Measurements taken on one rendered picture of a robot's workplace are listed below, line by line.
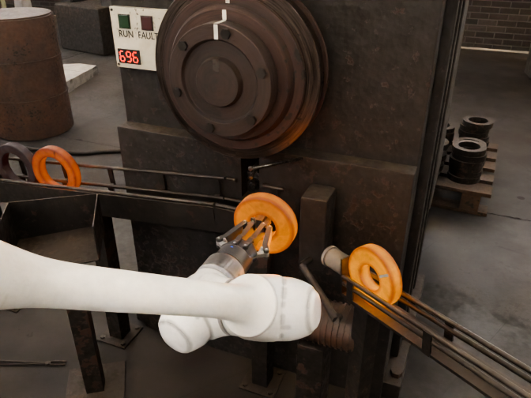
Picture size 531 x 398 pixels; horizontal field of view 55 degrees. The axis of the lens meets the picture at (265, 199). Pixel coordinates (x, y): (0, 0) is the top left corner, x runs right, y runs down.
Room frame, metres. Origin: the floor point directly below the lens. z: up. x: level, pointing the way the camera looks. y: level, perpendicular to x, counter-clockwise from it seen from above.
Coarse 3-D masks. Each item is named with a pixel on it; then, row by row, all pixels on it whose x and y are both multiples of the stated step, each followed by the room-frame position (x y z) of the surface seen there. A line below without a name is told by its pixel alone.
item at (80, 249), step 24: (24, 216) 1.35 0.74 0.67; (48, 216) 1.36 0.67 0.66; (72, 216) 1.38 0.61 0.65; (96, 216) 1.29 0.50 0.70; (24, 240) 1.33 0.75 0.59; (48, 240) 1.32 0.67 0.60; (72, 240) 1.31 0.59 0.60; (96, 240) 1.21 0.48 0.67; (72, 312) 1.24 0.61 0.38; (96, 360) 1.25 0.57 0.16; (72, 384) 1.28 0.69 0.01; (96, 384) 1.25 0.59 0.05; (120, 384) 1.28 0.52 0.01
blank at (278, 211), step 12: (240, 204) 1.05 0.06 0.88; (252, 204) 1.04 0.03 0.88; (264, 204) 1.03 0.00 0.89; (276, 204) 1.02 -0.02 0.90; (240, 216) 1.05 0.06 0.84; (252, 216) 1.04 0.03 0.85; (276, 216) 1.02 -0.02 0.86; (288, 216) 1.01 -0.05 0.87; (276, 228) 1.02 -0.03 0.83; (288, 228) 1.01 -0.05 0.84; (276, 240) 1.02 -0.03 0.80; (288, 240) 1.01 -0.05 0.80; (276, 252) 1.02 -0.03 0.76
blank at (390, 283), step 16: (352, 256) 1.04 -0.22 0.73; (368, 256) 1.00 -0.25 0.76; (384, 256) 0.98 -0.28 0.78; (352, 272) 1.04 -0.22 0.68; (368, 272) 1.03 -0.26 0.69; (384, 272) 0.95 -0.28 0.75; (400, 272) 0.95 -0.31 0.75; (368, 288) 0.99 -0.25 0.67; (384, 288) 0.95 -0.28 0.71; (400, 288) 0.94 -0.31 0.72
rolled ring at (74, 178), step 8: (40, 152) 1.62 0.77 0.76; (48, 152) 1.60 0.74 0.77; (56, 152) 1.59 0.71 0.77; (64, 152) 1.60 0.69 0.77; (32, 160) 1.63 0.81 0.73; (40, 160) 1.62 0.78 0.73; (64, 160) 1.58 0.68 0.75; (72, 160) 1.59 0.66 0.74; (32, 168) 1.63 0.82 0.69; (40, 168) 1.63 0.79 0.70; (72, 168) 1.57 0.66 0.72; (40, 176) 1.62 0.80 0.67; (48, 176) 1.64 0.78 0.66; (72, 176) 1.57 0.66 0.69; (80, 176) 1.59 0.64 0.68; (56, 184) 1.63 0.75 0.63; (72, 184) 1.58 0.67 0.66; (80, 184) 1.60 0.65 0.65
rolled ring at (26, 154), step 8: (8, 144) 1.69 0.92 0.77; (16, 144) 1.69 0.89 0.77; (0, 152) 1.70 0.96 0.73; (8, 152) 1.68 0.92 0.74; (16, 152) 1.66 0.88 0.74; (24, 152) 1.66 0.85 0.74; (0, 160) 1.70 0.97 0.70; (8, 160) 1.73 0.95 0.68; (24, 160) 1.65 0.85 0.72; (0, 168) 1.70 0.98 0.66; (8, 168) 1.72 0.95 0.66; (8, 176) 1.70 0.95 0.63; (16, 176) 1.71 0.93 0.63; (32, 176) 1.64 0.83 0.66
